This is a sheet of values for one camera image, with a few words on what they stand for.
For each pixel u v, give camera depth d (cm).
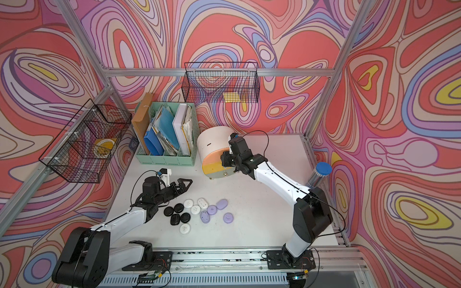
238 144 62
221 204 89
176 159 100
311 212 44
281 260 73
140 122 82
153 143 93
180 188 76
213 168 88
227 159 73
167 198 76
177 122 91
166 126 92
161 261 73
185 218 84
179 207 88
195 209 86
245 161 62
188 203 89
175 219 84
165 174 80
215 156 82
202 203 88
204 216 84
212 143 84
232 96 91
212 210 86
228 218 84
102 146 70
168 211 86
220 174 93
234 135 74
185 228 81
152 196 68
